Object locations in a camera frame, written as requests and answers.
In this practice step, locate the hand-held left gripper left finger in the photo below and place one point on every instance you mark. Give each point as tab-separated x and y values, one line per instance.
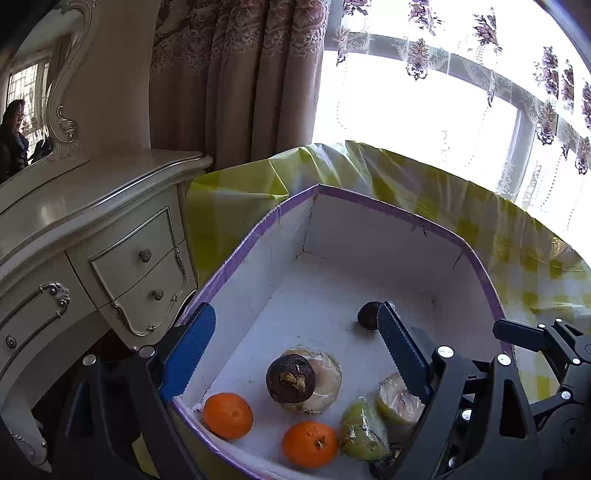
189	353

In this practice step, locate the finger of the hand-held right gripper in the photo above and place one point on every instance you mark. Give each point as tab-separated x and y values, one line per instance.
521	334

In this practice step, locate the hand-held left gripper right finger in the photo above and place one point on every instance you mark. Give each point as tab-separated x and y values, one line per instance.
400	353

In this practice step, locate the dark brown round fruit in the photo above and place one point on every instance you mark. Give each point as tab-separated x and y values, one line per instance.
291	379
368	316

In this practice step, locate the plastic-wrapped cut green fruit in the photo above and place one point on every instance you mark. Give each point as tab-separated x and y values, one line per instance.
398	402

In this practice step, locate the small orange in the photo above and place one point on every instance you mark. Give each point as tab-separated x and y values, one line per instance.
227	415

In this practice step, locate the plastic-wrapped pale fruit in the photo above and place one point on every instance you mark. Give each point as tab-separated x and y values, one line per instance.
330	381

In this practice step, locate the purple cardboard box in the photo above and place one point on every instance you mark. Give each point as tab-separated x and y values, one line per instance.
332	258

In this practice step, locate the large orange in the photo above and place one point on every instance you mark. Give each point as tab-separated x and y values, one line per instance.
310	444

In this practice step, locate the yellow checkered tablecloth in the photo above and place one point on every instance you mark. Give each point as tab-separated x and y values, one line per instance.
485	230

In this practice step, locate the cream ornate dresser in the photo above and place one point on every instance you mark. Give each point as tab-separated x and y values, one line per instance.
92	221

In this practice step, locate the sheer floral lace curtain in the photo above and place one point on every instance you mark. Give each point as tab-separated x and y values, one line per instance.
438	83

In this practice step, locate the pink floral curtain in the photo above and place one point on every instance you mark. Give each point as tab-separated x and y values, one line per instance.
240	78

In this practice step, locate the ornate framed mirror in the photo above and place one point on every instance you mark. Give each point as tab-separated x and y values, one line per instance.
27	92

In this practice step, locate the grey window frame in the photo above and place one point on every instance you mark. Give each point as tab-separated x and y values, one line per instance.
517	138

